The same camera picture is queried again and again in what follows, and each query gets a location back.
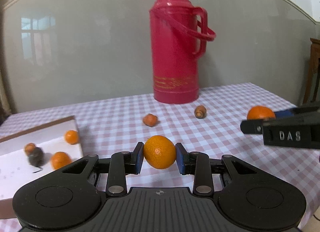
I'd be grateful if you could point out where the small orange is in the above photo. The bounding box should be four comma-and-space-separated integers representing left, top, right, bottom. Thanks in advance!
64, 130, 79, 145
247, 105, 276, 120
50, 151, 72, 170

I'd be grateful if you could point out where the orange tangerine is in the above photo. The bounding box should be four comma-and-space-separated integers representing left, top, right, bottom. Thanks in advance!
143, 135, 176, 169

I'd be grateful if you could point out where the pink checkered tablecloth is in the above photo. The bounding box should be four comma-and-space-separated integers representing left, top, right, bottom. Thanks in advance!
1, 83, 319, 228

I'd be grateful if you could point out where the dark wooden chair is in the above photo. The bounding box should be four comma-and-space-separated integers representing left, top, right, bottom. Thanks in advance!
303, 38, 320, 104

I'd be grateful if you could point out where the small orange in box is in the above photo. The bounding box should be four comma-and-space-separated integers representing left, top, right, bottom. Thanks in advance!
50, 151, 72, 170
64, 130, 79, 145

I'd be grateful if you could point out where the brown nut fruit in box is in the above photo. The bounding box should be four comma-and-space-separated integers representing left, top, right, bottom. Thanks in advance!
24, 143, 36, 156

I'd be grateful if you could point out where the white shallow cardboard box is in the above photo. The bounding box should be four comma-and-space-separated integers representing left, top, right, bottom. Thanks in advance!
0, 116, 83, 219

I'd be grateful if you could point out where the red thermos flask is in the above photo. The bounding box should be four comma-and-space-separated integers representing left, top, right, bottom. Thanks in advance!
149, 0, 216, 104

